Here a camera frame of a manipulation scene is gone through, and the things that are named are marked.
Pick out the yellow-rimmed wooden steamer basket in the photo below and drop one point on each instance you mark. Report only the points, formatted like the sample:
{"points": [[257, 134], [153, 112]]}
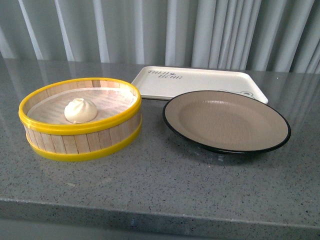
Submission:
{"points": [[81, 141]]}

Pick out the cream rectangular bear tray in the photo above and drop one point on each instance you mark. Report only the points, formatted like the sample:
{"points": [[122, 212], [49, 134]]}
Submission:
{"points": [[164, 83]]}

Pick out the brown plate with black rim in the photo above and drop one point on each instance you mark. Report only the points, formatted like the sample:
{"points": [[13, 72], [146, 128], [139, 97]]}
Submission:
{"points": [[225, 122]]}

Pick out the grey pleated curtain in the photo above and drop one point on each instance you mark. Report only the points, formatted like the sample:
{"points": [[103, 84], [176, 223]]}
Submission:
{"points": [[260, 35]]}

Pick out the white steamer liner paper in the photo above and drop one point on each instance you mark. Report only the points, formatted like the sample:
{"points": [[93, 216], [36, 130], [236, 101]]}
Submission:
{"points": [[109, 102]]}

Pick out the white steamed bun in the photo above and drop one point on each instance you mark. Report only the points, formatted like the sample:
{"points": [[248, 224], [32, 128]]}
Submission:
{"points": [[80, 110]]}

